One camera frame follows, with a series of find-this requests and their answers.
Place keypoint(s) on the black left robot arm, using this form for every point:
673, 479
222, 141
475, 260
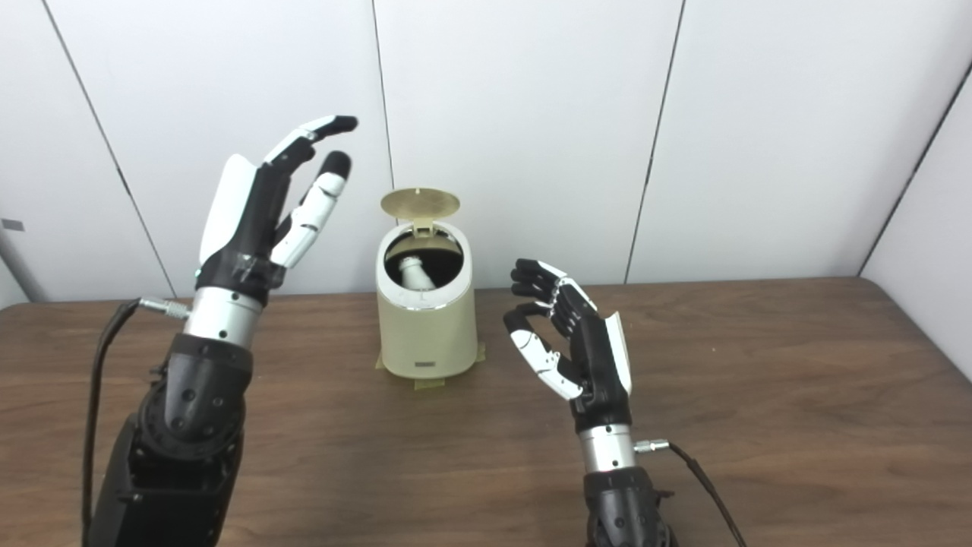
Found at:
190, 425

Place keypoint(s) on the small white plastic bottle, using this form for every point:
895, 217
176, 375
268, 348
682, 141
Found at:
416, 275

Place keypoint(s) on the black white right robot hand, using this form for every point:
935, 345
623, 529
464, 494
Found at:
596, 365

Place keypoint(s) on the cream-colored lidded bin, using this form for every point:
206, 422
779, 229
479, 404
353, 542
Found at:
425, 334

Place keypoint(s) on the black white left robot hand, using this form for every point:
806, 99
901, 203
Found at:
243, 228

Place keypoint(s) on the small grey wall tag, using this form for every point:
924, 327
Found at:
12, 225

